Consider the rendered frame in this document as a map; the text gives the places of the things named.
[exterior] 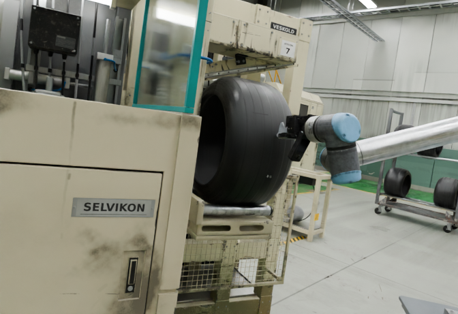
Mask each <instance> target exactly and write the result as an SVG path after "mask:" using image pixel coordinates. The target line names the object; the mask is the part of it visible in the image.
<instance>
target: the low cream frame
mask: <svg viewBox="0 0 458 314"><path fill-rule="evenodd" d="M290 174H291V175H299V176H300V178H299V183H303V184H306V185H313V188H314V185H315V188H314V199H313V204H312V209H311V213H310V214H309V215H308V216H307V217H306V218H308V217H309V216H310V215H311V217H310V222H309V223H308V222H305V221H303V220H305V219H306V218H304V219H303V217H304V211H303V209H302V208H301V207H300V206H296V205H295V209H294V217H293V222H292V229H293V230H296V231H298V232H302V233H304V234H308V235H307V241H308V242H312V240H313V235H315V234H319V238H324V232H325V227H326V218H327V214H328V209H329V201H330V196H331V187H332V183H333V182H332V180H331V175H330V174H323V173H320V172H314V171H310V170H304V169H300V168H296V167H291V172H290ZM325 179H328V180H327V185H326V193H325V199H324V207H323V211H322V220H321V225H320V226H318V225H315V222H316V221H317V220H318V218H319V213H317V208H318V200H319V195H320V186H321V182H322V180H325ZM287 206H288V208H291V206H290V205H289V204H286V206H285V208H287ZM286 211H287V213H290V211H291V209H285V211H284V213H286ZM284 218H290V214H284ZM285 220H286V223H285ZM289 220H290V219H284V220H283V224H282V226H284V224H285V227H288V225H289Z"/></svg>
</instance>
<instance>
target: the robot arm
mask: <svg viewBox="0 0 458 314"><path fill-rule="evenodd" d="M286 127H287V128H285V127H284V123H280V126H279V132H278V134H277V137H278V138H281V139H295V140H296V141H295V143H294V145H293V147H292V149H291V150H290V152H289V154H288V158H289V159H290V160H291V161H297V162H300V161H301V159H302V157H303V155H304V153H305V151H306V149H307V147H308V146H309V143H310V142H314V143H326V147H325V148H324V149H323V150H322V151H321V153H320V163H321V165H322V167H323V168H324V169H325V170H327V171H329V172H330V173H331V180H332V182H333V183H334V184H336V185H342V184H349V183H355V182H357V181H360V180H361V169H360V166H362V165H365V164H368V163H374V162H377V161H382V160H385V159H390V158H394V157H399V156H402V155H407V154H410V153H415V152H419V151H424V150H427V149H431V148H435V147H439V146H444V145H447V144H452V143H456V142H458V116H456V117H453V118H449V119H444V120H441V121H436V122H433V123H428V124H425V125H420V126H417V127H412V128H409V129H403V130H400V131H395V132H392V133H389V134H384V135H381V136H376V137H372V138H368V139H364V140H359V141H357V140H358V138H359V136H360V134H361V125H360V123H359V121H358V119H357V118H356V117H355V116H354V115H353V114H350V113H342V112H339V113H337V114H328V115H321V116H318V115H312V114H308V115H307V116H299V115H292V116H287V117H286Z"/></svg>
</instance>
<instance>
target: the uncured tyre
mask: <svg viewBox="0 0 458 314"><path fill-rule="evenodd" d="M253 112H257V113H261V114H256V113H253ZM263 114H268V115H263ZM200 116H201V117H202V121H201V127H200V137H199V142H198V152H197V158H196V167H195V172H194V182H193V187H194V189H195V190H196V191H197V193H198V194H199V195H200V196H201V198H202V199H203V200H204V201H205V202H207V203H209V204H235V205H260V204H263V203H265V202H268V201H269V200H270V199H271V198H272V197H273V196H274V195H275V194H276V193H277V191H278V190H279V188H280V187H281V186H282V185H283V183H284V181H285V179H286V177H287V175H288V173H289V171H290V167H291V165H292V161H291V160H290V159H289V158H288V154H289V152H290V150H291V149H292V147H293V145H294V143H295V139H281V138H278V137H277V134H278V132H279V126H280V123H284V127H285V128H286V117H287V116H292V113H291V111H290V109H289V107H288V104H287V102H286V100H285V98H284V96H283V95H282V94H281V93H280V92H279V91H278V90H277V89H276V88H275V87H272V86H271V85H269V84H267V83H264V82H258V81H254V80H248V79H244V78H238V77H234V76H226V77H221V78H218V79H217V80H215V81H214V82H212V83H211V84H210V85H209V86H208V87H207V88H206V89H205V90H204V91H203V92H202V101H201V106H200ZM266 174H273V176H272V179H265V178H266Z"/></svg>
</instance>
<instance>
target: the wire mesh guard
mask: <svg viewBox="0 0 458 314"><path fill-rule="evenodd" d="M286 178H296V183H295V184H294V193H293V194H290V192H289V194H286V193H285V194H281V195H285V196H286V195H293V198H292V199H289V197H288V199H285V198H284V199H281V198H280V201H281V200H284V201H285V200H292V203H291V205H292V206H291V208H288V206H287V208H284V207H283V208H278V209H291V211H290V213H287V211H286V213H283V211H282V213H279V212H278V213H276V214H278V215H279V214H290V218H282V216H281V218H278V217H277V218H274V217H273V218H272V219H273V220H274V219H290V220H289V225H288V234H287V236H284V234H283V236H282V237H287V239H286V241H283V239H282V241H279V239H278V242H286V246H282V243H281V246H278V244H277V246H276V247H286V248H285V252H284V259H283V264H279V265H283V266H282V269H279V266H278V269H276V270H282V271H281V277H282V280H281V281H279V282H277V279H276V281H267V282H259V283H257V282H255V283H252V281H251V283H243V284H236V285H235V284H234V285H231V284H230V282H229V285H226V283H225V285H221V283H217V280H216V284H220V286H216V285H215V286H212V287H211V286H210V287H207V286H206V287H202V285H201V287H197V284H196V285H191V286H196V288H189V289H187V287H189V286H183V287H186V289H177V291H178V294H184V293H192V292H206V291H213V290H221V289H236V288H243V287H257V286H265V285H279V284H284V277H285V271H286V263H287V258H288V249H289V244H290V236H291V231H292V222H293V217H294V209H295V204H296V195H297V190H298V185H299V178H300V176H299V175H291V174H288V175H287V177H286ZM287 204H289V203H287ZM279 205H280V203H279ZM283 205H284V203H283ZM285 223H286V220H285ZM276 224H278V222H277V223H276ZM280 224H282V222H281V223H280ZM262 242H263V241H262ZM266 242H267V241H266ZM231 243H235V246H236V243H240V244H241V243H244V246H245V243H249V242H241V241H240V242H232V240H231ZM256 243H257V246H258V242H256ZM269 243H271V240H270V242H269ZM207 244H225V243H213V241H212V243H208V241H207ZM185 245H197V246H198V245H202V244H198V243H197V244H193V241H192V244H185ZM276 251H278V250H276ZM281 251H282V250H281ZM273 252H274V250H273ZM191 254H192V251H191ZM185 257H186V254H185ZM190 260H191V255H190ZM194 260H195V261H196V258H195V259H194ZM270 261H279V260H276V258H275V260H272V258H271V260H270ZM198 265H199V268H200V265H207V264H205V261H204V264H198ZM223 268H224V265H223ZM223 268H219V265H218V268H215V269H222V273H218V271H217V273H218V274H226V276H227V273H223ZM204 270H212V269H204ZM272 279H274V278H272ZM239 282H246V281H244V278H243V281H239ZM247 282H248V280H247Z"/></svg>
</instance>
